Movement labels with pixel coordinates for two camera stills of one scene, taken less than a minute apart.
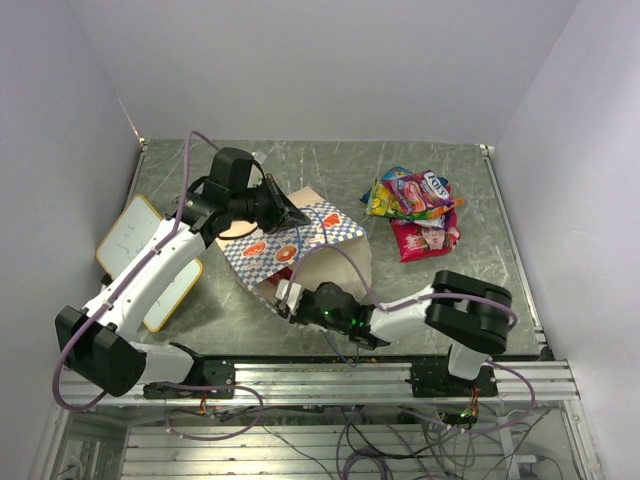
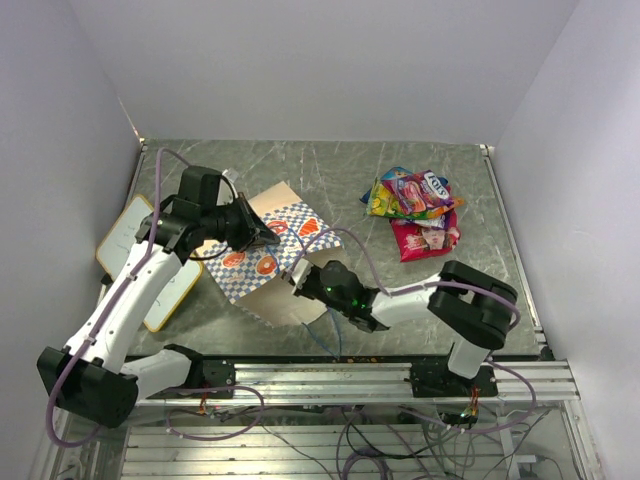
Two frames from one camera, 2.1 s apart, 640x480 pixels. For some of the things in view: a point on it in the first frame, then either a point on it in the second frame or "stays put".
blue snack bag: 391,173 stays put
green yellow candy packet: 380,202 stays put
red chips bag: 416,242 stays put
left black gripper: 283,208 -> 251,226
